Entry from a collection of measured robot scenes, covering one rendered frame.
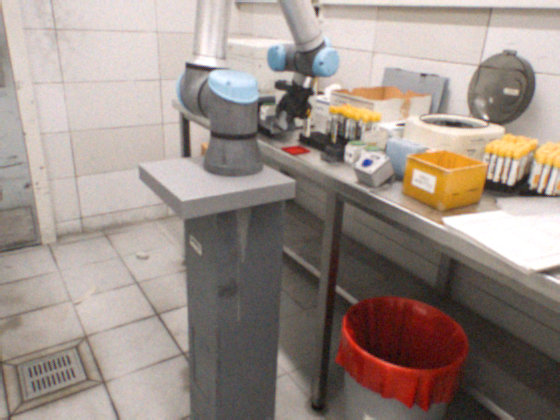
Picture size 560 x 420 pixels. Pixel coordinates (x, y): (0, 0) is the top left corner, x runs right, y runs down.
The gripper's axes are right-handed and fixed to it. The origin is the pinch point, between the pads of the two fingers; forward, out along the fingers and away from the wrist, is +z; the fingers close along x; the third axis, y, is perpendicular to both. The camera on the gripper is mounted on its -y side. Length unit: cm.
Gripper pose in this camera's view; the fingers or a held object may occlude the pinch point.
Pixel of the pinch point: (280, 125)
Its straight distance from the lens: 165.9
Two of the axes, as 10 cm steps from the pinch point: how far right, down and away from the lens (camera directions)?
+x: 8.4, -1.7, 5.1
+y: 4.4, 7.6, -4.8
